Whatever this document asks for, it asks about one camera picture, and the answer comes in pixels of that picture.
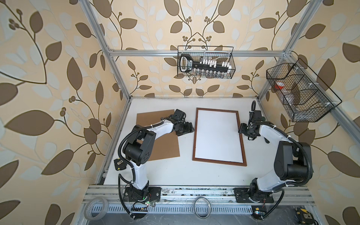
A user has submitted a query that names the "brown cardboard backing board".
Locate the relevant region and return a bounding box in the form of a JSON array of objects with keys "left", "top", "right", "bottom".
[{"left": 136, "top": 109, "right": 180, "bottom": 161}]

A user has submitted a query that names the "mountain landscape photo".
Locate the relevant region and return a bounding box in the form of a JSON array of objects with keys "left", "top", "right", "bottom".
[{"left": 194, "top": 109, "right": 245, "bottom": 164}]

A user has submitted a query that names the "brown wooden picture frame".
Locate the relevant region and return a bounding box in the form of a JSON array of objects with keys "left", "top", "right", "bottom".
[{"left": 192, "top": 107, "right": 248, "bottom": 167}]

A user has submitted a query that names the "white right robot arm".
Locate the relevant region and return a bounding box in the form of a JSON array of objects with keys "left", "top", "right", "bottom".
[{"left": 239, "top": 109, "right": 313, "bottom": 203}]

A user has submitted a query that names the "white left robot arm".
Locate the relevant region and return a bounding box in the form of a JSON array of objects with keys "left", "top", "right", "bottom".
[{"left": 114, "top": 109, "right": 194, "bottom": 202}]

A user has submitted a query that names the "red capped clear container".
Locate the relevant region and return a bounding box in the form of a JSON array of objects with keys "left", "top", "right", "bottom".
[{"left": 274, "top": 81, "right": 285, "bottom": 91}]

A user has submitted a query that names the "black socket set holder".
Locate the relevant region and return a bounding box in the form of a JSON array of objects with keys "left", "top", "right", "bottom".
[{"left": 177, "top": 53, "right": 236, "bottom": 75}]

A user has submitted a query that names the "yellow black tape measure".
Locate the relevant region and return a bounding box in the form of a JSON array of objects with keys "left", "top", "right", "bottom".
[
  {"left": 295, "top": 208, "right": 315, "bottom": 225},
  {"left": 113, "top": 158, "right": 127, "bottom": 171}
]

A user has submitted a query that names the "yellow black tape measure right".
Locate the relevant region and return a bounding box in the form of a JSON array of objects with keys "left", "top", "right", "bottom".
[{"left": 295, "top": 208, "right": 315, "bottom": 225}]

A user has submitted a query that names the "clear tape roll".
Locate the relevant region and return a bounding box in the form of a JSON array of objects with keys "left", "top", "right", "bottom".
[{"left": 84, "top": 197, "right": 109, "bottom": 221}]

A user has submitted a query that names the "black wire basket right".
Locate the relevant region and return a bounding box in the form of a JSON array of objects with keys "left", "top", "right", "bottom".
[{"left": 266, "top": 58, "right": 342, "bottom": 122}]

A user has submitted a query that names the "black wire basket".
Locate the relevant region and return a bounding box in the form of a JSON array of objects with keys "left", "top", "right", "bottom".
[
  {"left": 177, "top": 45, "right": 236, "bottom": 79},
  {"left": 266, "top": 58, "right": 342, "bottom": 122}
]

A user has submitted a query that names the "black wire basket back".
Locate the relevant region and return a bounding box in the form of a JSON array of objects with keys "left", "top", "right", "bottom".
[{"left": 177, "top": 45, "right": 236, "bottom": 79}]

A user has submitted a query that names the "metal ring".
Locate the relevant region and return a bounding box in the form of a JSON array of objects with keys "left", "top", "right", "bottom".
[{"left": 193, "top": 196, "right": 212, "bottom": 219}]

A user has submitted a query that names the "aluminium cage frame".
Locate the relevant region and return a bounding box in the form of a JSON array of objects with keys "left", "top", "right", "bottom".
[{"left": 90, "top": 1, "right": 360, "bottom": 184}]

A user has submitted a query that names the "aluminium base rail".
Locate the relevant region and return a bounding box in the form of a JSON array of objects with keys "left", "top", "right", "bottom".
[{"left": 83, "top": 185, "right": 315, "bottom": 215}]

